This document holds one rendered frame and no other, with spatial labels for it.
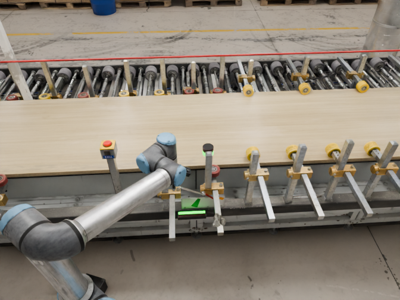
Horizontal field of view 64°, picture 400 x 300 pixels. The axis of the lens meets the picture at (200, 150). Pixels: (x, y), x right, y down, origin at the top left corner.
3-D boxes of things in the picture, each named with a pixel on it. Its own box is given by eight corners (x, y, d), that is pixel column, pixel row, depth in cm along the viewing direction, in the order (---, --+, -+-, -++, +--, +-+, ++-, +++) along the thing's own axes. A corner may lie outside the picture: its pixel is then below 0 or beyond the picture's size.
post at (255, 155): (250, 209, 200) (259, 153, 168) (244, 210, 200) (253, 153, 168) (249, 205, 202) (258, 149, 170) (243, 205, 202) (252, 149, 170)
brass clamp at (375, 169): (396, 175, 185) (399, 169, 181) (373, 176, 184) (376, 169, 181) (390, 167, 189) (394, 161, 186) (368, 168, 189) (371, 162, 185)
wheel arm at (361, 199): (372, 216, 162) (374, 212, 159) (365, 217, 162) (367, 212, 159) (334, 150, 199) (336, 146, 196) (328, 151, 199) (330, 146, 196)
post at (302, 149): (290, 204, 199) (308, 146, 167) (284, 205, 199) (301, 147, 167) (288, 200, 201) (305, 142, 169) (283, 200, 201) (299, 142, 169)
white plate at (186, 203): (224, 207, 195) (225, 196, 188) (181, 209, 194) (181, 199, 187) (224, 206, 195) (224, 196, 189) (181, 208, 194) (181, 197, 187)
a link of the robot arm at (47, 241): (41, 259, 87) (190, 162, 136) (16, 235, 92) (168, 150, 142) (46, 285, 93) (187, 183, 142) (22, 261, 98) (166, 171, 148)
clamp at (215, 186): (223, 194, 187) (224, 188, 184) (200, 195, 186) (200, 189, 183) (222, 187, 191) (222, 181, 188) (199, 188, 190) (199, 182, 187)
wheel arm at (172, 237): (175, 241, 165) (175, 237, 163) (169, 242, 165) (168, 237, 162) (175, 180, 198) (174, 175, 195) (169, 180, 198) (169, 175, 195)
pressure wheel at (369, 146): (364, 153, 197) (372, 158, 200) (374, 144, 193) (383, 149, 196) (360, 147, 202) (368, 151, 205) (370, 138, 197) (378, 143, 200)
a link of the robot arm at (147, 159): (150, 165, 135) (169, 149, 142) (131, 154, 140) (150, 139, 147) (153, 180, 141) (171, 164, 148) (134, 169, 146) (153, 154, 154)
